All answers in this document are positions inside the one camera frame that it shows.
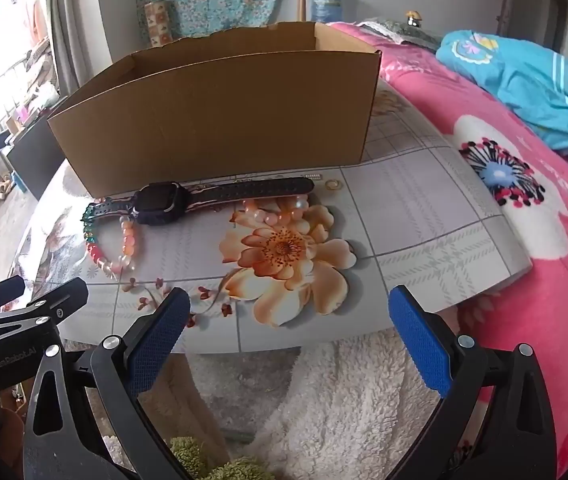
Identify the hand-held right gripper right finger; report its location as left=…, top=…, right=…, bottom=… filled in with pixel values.
left=389, top=285, right=557, bottom=480

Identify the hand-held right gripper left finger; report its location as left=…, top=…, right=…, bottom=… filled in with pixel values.
left=24, top=287, right=195, bottom=480

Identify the multicoloured bead bracelet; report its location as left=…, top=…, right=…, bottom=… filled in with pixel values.
left=82, top=212, right=137, bottom=276

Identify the black smartwatch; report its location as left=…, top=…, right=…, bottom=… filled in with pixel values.
left=82, top=176, right=315, bottom=226

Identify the pink bead bracelet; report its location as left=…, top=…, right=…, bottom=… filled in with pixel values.
left=236, top=195, right=312, bottom=226

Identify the brown cardboard box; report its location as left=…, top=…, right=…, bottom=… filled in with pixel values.
left=46, top=21, right=383, bottom=198

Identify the white fluffy robe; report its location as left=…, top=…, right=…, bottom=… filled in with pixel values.
left=98, top=330, right=445, bottom=480

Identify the green fluffy cloth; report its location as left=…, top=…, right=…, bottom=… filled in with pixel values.
left=169, top=437, right=249, bottom=480

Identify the pink floral blanket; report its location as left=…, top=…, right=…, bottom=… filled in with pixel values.
left=326, top=20, right=568, bottom=480

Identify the black panel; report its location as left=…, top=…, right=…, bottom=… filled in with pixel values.
left=6, top=110, right=67, bottom=201

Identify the grey curtain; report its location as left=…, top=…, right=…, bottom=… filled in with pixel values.
left=46, top=0, right=112, bottom=96

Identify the patterned paper roll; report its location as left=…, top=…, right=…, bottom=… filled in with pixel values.
left=144, top=0, right=173, bottom=46

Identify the grey-green lace cushion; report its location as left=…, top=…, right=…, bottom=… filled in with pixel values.
left=364, top=19, right=445, bottom=51

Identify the blue water bottle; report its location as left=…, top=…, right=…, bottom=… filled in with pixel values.
left=311, top=0, right=345, bottom=23

